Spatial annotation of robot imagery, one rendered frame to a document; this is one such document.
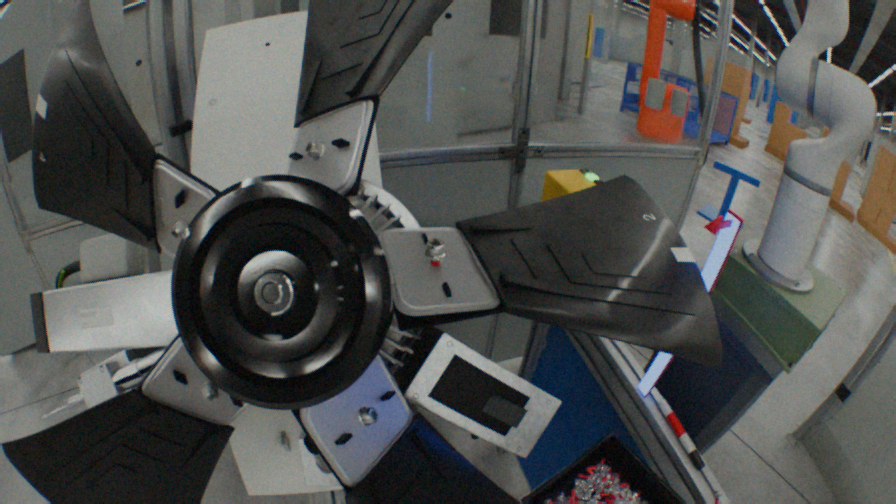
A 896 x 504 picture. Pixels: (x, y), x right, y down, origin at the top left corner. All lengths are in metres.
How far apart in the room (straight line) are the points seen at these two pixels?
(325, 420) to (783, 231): 0.74
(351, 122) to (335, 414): 0.18
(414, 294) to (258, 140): 0.35
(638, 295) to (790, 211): 0.51
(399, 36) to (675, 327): 0.29
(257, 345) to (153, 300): 0.23
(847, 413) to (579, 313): 1.95
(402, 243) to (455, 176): 0.78
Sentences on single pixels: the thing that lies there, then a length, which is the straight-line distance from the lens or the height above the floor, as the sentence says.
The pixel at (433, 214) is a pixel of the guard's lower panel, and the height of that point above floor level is 0.80.
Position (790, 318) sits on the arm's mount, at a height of 1.01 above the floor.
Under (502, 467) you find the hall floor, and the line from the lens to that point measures 1.46.
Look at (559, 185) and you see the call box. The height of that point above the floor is 1.07.
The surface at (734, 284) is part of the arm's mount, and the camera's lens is 0.79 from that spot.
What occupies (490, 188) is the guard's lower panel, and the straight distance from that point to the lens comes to 1.09.
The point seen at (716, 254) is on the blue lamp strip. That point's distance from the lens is 0.49.
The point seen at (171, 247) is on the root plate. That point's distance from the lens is 0.31.
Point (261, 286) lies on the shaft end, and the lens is 0.19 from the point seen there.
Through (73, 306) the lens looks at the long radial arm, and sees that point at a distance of 0.49.
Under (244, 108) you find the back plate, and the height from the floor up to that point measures 1.24.
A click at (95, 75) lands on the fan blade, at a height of 1.35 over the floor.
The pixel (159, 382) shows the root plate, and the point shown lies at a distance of 0.27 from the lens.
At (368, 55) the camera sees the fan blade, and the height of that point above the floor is 1.31.
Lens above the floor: 1.34
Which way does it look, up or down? 35 degrees down
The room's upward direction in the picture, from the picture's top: 3 degrees clockwise
